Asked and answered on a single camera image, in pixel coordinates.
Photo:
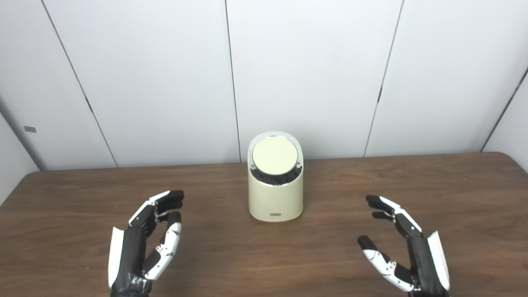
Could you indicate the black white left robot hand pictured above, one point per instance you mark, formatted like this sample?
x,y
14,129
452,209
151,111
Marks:
x,y
126,251

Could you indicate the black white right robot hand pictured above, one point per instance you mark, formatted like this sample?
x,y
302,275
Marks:
x,y
425,260

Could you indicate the cream-colored tabletop bin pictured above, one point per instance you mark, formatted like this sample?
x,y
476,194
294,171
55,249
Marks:
x,y
275,202

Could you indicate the round cream bin lid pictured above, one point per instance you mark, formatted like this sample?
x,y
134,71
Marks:
x,y
274,155

